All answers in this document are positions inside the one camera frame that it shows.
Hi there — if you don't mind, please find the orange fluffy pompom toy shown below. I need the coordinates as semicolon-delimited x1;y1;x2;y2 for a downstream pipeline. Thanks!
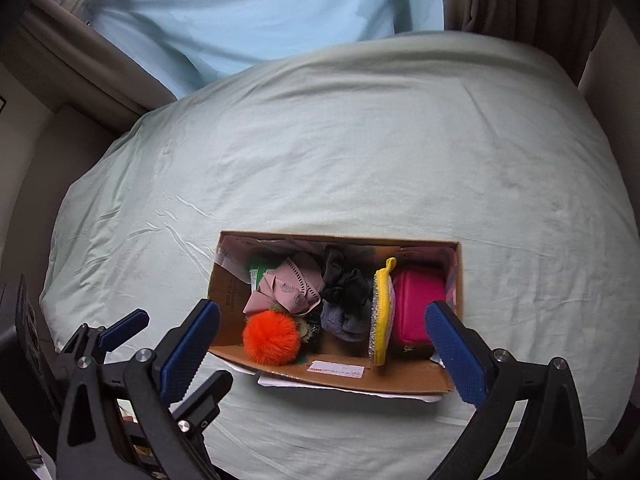
242;307;321;366

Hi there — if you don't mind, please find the green wet wipes pack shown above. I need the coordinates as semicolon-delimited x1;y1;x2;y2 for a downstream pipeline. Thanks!
247;258;274;290

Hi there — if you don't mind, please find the pink cloth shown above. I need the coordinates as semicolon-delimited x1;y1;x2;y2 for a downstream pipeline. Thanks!
243;252;324;316

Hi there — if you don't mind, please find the black sock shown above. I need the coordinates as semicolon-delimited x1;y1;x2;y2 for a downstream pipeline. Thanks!
321;246;372;312

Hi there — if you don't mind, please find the magenta leather pouch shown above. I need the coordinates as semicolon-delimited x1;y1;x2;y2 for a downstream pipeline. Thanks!
392;263;445;349

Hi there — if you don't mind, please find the yellow rimmed mesh sponge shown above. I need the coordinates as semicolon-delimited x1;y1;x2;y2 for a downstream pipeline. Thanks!
369;257;397;367

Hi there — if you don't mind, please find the brown cardboard box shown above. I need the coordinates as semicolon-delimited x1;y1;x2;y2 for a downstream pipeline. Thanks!
208;231;461;398

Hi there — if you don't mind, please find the grey sock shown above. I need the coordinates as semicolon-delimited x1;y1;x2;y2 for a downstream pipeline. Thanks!
320;301;371;342

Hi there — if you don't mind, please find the brown drape left side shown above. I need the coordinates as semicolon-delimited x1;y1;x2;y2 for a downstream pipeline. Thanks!
1;0;176;132

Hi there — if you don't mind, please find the light blue sheer curtain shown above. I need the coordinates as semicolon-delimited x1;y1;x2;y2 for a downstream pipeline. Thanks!
88;0;444;99

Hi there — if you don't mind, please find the brown drape curtain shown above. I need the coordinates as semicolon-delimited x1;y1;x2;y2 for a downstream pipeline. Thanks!
444;0;612;84

